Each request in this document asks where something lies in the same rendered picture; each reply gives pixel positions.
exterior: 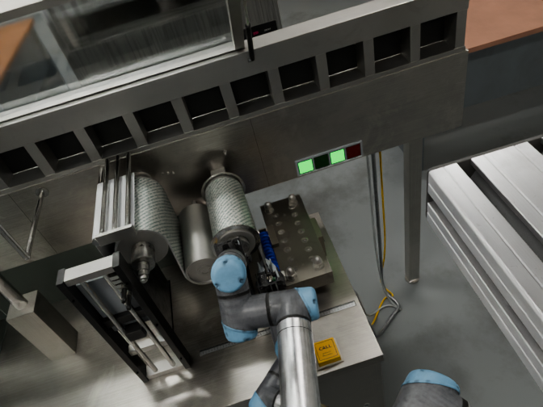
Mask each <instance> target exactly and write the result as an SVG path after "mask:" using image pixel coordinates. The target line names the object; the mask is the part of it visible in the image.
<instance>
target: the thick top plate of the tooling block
mask: <svg viewBox="0 0 543 407"><path fill-rule="evenodd" d="M295 197H296V199H297V201H298V204H297V206H294V207H291V206H289V205H288V198H286V199H281V200H278V201H276V202H273V203H271V205H272V207H273V208H274V212H273V213H272V214H266V213H265V208H264V205H263V206H260V208H261V212H262V214H263V218H264V221H265V224H266V227H267V226H269V225H273V228H274V230H275V233H276V237H277V240H278V242H279V245H280V246H278V247H276V248H273V250H274V252H275V255H276V260H277V262H278V265H279V268H280V272H281V271H284V273H285V276H286V269H287V268H288V267H292V268H293V269H294V270H295V272H296V273H297V278H296V279H295V280H294V281H288V280H285V283H286V285H287V287H286V290H288V289H293V288H295V287H297V288H299V287H313V288H317V287H321V286H324V285H327V284H329V283H333V282H334V276H333V272H332V270H331V268H330V264H329V262H328V260H327V258H326V255H325V253H324V251H323V248H322V246H321V243H320V241H319V240H318V236H317V234H316V232H315V230H314V227H313V225H312V223H311V220H310V218H309V215H308V213H307V211H306V209H305V206H304V204H303V202H302V200H301V197H300V195H295ZM316 255H317V256H319V257H320V258H321V259H322V262H323V263H324V267H323V268H322V269H321V270H315V269H314V268H313V260H314V256H316Z"/></svg>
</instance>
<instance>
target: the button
mask: <svg viewBox="0 0 543 407"><path fill-rule="evenodd" d="M314 351H315V355H316V358H317V361H318V365H319V367H321V366H324V365H327V364H329V363H333V362H336V361H339V360H341V357H340V354H339V351H338V348H337V346H336V344H335V340H334V338H328V339H325V340H322V341H320V342H315V343H314Z"/></svg>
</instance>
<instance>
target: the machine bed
mask: <svg viewBox="0 0 543 407"><path fill-rule="evenodd" d="M314 217H315V219H316V221H317V223H318V226H319V228H320V230H321V232H322V235H323V238H324V240H325V241H324V243H325V247H326V258H327V260H328V262H329V264H330V268H331V270H332V272H333V276H334V282H333V283H329V284H327V285H324V286H321V287H317V288H315V289H314V290H315V291H316V294H317V298H318V307H319V312H320V311H322V310H325V309H328V308H333V307H335V306H338V305H341V304H345V303H347V302H350V301H353V300H354V301H355V302H356V306H354V307H351V308H347V309H344V310H342V311H339V312H336V313H332V314H329V315H326V316H324V317H319V318H318V319H317V320H314V321H311V325H312V330H313V338H314V343H315V342H320V341H322V340H325V339H328V338H335V339H336V342H337V344H338V346H339V350H340V352H341V355H342V357H343V362H341V363H336V364H334V365H331V366H329V367H324V368H322V369H319V370H318V367H317V373H318V382H320V381H323V380H327V379H329V378H332V377H335V376H339V375H342V374H344V373H347V372H350V371H354V370H357V369H360V368H362V367H367V366H369V365H372V364H374V363H379V362H381V361H383V360H384V357H383V353H382V351H381V348H380V346H379V344H378V342H377V340H376V337H375V335H374V333H373V331H372V328H371V326H370V324H369V323H368V320H367V317H366V316H365V314H364V311H363V309H362V307H361V305H360V302H359V300H358V298H357V296H356V294H355V291H354V289H353V287H352V285H351V283H350V280H349V278H348V277H347V274H346V271H345V270H344V268H343V265H342V263H341V261H340V259H339V256H338V254H337V252H336V250H335V248H334V246H333V243H332V241H331V239H330V237H329V234H328V232H327V231H326V228H325V225H324V224H323V222H322V219H321V217H320V215H319V213H318V212H315V213H313V214H310V215H309V218H310V219H311V218H314ZM251 257H252V261H251V262H249V263H250V264H249V265H248V267H249V270H250V276H251V279H252V283H253V286H254V290H255V294H259V291H258V289H257V287H256V280H257V279H256V277H255V274H256V275H257V276H258V264H257V262H258V263H260V261H259V256H258V253H257V250H256V251H255V252H254V253H253V254H252V255H251ZM161 270H162V273H163V274H164V275H165V277H166V279H167V281H168V282H169V286H170V307H171V318H172V329H173V330H174V332H175V333H176V335H177V336H178V338H179V340H180V341H181V343H182V344H183V345H184V347H185V348H186V350H187V351H188V353H189V354H190V361H191V367H190V368H188V369H186V368H183V369H180V370H178V371H173V372H171V373H167V374H165V375H162V376H158V377H155V378H153V379H150V380H149V381H148V382H145V383H143V382H142V380H141V379H140V378H139V377H138V376H137V375H136V374H135V372H134V371H133V370H132V369H131V368H130V367H129V366H128V365H127V363H126V362H125V361H124V360H123V359H122V358H121V357H120V356H119V355H118V354H117V353H116V352H115V351H114V350H113V349H112V347H111V346H110V345H109V344H108V343H107V342H106V341H105V340H104V338H103V337H102V336H101V335H100V334H99V333H98V332H97V330H96V329H95V328H94V327H93V326H92V325H91V324H90V323H89V321H88V320H87V319H86V318H85V317H84V316H83V315H82V314H81V313H80V312H79V311H78V310H77V309H76V308H75V307H74V305H73V304H72V303H71V302H70V301H69V300H68V299H64V300H60V301H58V302H55V303H52V304H51V305H52V306H53V307H54V308H55V309H56V310H57V311H58V312H59V313H60V314H61V315H62V316H63V317H64V318H65V319H66V320H67V321H68V322H69V323H70V324H71V325H72V326H73V327H74V328H75V329H76V330H77V331H78V340H77V348H76V353H75V354H72V355H68V356H65V357H63V358H60V359H55V360H53V361H51V360H50V359H49V358H48V357H47V356H46V355H44V354H43V353H42V352H41V351H40V350H39V349H37V348H36V347H35V346H34V345H33V344H32V343H30V342H29V341H28V340H27V339H26V338H25V337H24V336H23V335H22V334H21V333H20V332H19V331H18V330H16V329H15V328H14V327H13V326H12V325H10V324H9V323H8V324H7V327H6V333H5V337H4V341H3V344H2V350H1V354H0V407H244V406H247V405H249V402H250V399H251V398H252V396H253V394H254V393H255V391H256V390H257V388H258V387H259V385H260V384H261V382H262V381H263V379H264V377H265V376H266V374H267V373H268V371H269V370H270V368H271V366H272V364H273V363H274V362H275V361H276V359H277V355H276V353H275V347H274V343H273V340H272V334H267V335H264V336H262V337H259V338H255V339H252V340H250V341H247V342H243V343H240V344H237V345H234V346H230V347H227V348H225V349H222V350H218V351H215V352H213V353H210V354H207V355H203V356H200V350H203V349H206V348H209V347H211V346H215V345H218V344H221V343H223V342H228V340H227V338H226V337H225V332H224V329H223V325H222V323H221V312H220V308H219V303H218V299H217V293H216V288H215V286H214V285H213V283H210V284H205V285H199V284H194V283H191V282H190V281H189V280H187V279H186V278H185V277H184V275H183V272H182V271H181V269H180V267H179V264H178V263H176V264H174V265H171V266H166V267H163V268H161Z"/></svg>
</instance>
